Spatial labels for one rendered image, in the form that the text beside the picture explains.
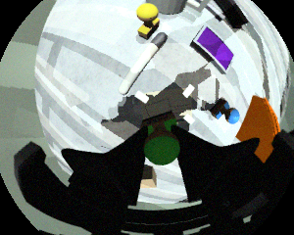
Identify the yellow rubber stamp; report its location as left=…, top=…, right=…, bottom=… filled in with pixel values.
left=136, top=4, right=160, bottom=39

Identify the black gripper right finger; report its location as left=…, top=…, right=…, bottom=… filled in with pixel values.
left=171, top=125, right=260, bottom=203

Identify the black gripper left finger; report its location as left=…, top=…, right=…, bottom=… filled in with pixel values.
left=61, top=125, right=148, bottom=207

